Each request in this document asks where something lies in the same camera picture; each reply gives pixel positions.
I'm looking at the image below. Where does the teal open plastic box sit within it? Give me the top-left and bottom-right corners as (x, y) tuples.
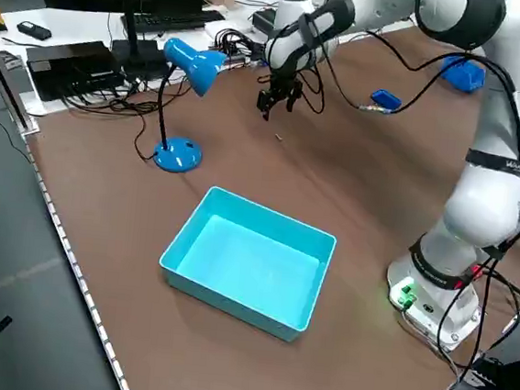
(151, 181), (342, 348)

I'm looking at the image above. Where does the black keyboard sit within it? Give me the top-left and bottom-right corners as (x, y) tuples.
(122, 1), (227, 41)

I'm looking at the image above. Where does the black cable bundle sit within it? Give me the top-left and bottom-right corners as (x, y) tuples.
(59, 13), (269, 132)

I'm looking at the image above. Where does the flat black electronics box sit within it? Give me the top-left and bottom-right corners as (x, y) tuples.
(20, 33), (130, 111)

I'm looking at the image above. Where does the aluminium frame profile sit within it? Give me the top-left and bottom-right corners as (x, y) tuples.
(0, 20), (48, 139)

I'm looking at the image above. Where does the blue storage box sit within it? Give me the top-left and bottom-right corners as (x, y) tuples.
(437, 52), (489, 95)

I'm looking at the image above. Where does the person's foot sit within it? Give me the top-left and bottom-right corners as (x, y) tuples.
(468, 341), (520, 390)

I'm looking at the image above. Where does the blue desk lamp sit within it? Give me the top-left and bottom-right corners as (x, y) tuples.
(150, 37), (227, 177)

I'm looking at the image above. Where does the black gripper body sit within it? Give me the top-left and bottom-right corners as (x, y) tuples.
(265, 66), (306, 99)

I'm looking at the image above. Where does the small blue parts tray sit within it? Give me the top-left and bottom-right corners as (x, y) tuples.
(369, 88), (403, 114)

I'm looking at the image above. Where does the black handset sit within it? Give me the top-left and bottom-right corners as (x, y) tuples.
(16, 19), (53, 41)

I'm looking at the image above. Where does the black lamp cable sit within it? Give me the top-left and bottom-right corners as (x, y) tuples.
(131, 112), (167, 164)

